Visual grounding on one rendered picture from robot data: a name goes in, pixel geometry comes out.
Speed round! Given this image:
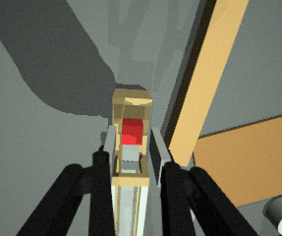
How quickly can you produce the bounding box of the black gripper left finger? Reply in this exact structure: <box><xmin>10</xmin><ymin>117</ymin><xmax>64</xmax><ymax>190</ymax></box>
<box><xmin>16</xmin><ymin>125</ymin><xmax>117</xmax><ymax>236</ymax></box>

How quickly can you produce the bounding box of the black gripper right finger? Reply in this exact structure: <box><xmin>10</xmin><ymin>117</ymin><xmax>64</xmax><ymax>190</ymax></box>
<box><xmin>149</xmin><ymin>127</ymin><xmax>259</xmax><ymax>236</ymax></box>

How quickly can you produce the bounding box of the red cube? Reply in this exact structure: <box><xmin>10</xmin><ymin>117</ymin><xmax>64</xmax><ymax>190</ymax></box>
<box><xmin>122</xmin><ymin>118</ymin><xmax>143</xmax><ymax>146</ymax></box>

